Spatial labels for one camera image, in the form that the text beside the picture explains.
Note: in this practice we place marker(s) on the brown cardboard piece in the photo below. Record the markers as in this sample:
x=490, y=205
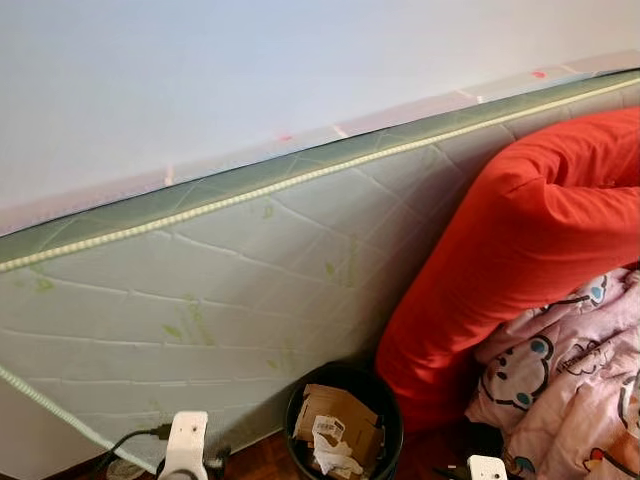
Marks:
x=335, y=403

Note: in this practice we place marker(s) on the white plastic bag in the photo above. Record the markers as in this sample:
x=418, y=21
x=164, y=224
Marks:
x=335, y=460

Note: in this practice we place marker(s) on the green white quilted mattress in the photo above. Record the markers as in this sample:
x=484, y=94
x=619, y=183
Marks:
x=200, y=280

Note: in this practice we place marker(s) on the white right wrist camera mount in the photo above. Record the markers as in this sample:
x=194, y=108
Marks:
x=487, y=468

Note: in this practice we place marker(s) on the red folded futon cushion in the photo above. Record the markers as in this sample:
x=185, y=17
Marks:
x=500, y=260

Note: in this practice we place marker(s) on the black waste bin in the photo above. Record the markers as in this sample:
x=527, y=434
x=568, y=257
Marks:
x=388, y=425

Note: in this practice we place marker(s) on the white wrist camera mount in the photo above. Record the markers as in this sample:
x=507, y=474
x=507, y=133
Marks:
x=487, y=468
x=185, y=445

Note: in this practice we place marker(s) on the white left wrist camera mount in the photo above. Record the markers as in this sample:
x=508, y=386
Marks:
x=185, y=445

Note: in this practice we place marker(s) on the pink cartoon bear blanket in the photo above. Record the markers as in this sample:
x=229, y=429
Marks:
x=560, y=370

